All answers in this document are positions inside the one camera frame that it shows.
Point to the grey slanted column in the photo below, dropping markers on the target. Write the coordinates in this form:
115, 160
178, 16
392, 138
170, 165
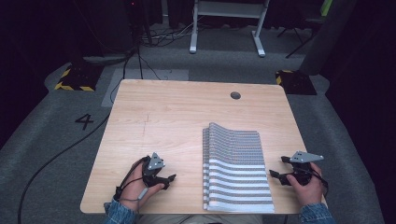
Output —
330, 37

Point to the black tripod legs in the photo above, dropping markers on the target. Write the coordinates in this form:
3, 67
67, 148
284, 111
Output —
295, 37

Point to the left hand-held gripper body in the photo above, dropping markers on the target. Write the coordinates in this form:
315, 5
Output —
154, 163

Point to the person's right hand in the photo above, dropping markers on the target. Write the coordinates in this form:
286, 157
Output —
306, 191

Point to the wooden table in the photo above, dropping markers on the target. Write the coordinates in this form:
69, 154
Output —
174, 124

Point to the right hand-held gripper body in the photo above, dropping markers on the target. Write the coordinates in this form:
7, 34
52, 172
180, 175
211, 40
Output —
303, 165

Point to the person's left hand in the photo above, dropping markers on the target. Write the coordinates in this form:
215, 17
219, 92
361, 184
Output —
134, 189

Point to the black yellow striped stand base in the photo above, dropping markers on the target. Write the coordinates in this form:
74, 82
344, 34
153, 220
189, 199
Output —
295, 82
79, 77

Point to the white metal table frame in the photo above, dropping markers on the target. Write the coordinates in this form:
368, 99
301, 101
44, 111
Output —
229, 9

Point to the striped folded cloth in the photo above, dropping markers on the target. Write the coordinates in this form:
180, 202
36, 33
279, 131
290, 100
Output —
235, 169

